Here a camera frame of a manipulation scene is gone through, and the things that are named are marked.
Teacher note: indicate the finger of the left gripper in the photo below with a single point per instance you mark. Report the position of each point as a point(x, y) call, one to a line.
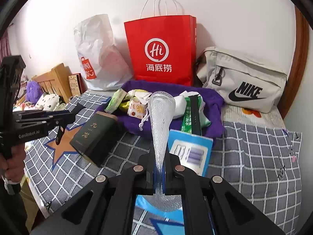
point(65, 114)
point(62, 123)

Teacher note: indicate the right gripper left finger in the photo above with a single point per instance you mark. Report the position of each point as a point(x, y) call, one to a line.
point(105, 205)

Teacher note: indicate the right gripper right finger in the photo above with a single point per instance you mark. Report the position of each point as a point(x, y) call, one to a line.
point(212, 205)

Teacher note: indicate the green tea-leaf wipes pack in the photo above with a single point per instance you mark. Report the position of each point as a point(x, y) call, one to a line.
point(115, 101)

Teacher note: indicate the white glove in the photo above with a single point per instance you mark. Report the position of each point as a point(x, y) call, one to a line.
point(142, 95)

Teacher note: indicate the person's left hand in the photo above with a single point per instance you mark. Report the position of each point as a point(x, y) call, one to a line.
point(14, 167)

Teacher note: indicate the white spotted pillow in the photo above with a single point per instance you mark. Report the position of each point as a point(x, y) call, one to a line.
point(48, 102)

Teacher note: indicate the brown star sticker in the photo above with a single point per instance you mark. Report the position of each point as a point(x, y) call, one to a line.
point(63, 147)

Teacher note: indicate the wooden headboard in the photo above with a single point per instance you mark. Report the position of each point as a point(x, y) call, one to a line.
point(56, 81)

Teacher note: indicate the purple plush toy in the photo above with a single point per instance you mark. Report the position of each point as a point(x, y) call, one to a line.
point(33, 92)

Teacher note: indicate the brown book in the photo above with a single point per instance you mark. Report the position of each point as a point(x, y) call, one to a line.
point(76, 84)

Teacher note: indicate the dark green tea tin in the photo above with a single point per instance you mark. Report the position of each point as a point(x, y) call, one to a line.
point(97, 137)

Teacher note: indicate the blue star sticker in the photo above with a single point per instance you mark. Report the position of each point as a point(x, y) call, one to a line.
point(149, 220)

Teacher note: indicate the blue tissue pack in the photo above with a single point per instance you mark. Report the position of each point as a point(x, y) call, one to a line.
point(192, 150)

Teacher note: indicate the grey checked tablecloth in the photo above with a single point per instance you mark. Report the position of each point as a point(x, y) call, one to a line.
point(260, 162)

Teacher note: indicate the white Miniso plastic bag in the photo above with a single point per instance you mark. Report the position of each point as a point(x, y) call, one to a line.
point(102, 64)

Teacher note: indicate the fruit print tissue pack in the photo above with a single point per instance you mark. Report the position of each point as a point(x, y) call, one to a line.
point(136, 109)

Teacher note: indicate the green toothpaste box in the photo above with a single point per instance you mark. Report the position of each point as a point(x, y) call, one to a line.
point(194, 119)

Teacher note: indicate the purple towel tray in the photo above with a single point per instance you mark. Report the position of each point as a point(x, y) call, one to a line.
point(212, 110)

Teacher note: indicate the duck print bed sheet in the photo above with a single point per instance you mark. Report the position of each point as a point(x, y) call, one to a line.
point(236, 114)

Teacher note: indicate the red Haidilao paper bag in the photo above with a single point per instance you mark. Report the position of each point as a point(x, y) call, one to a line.
point(163, 48)

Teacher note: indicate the grey Nike waist bag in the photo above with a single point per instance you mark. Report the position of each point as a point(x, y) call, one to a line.
point(241, 80)

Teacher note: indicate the brown wooden door frame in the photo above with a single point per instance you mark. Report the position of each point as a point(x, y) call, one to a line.
point(298, 64)

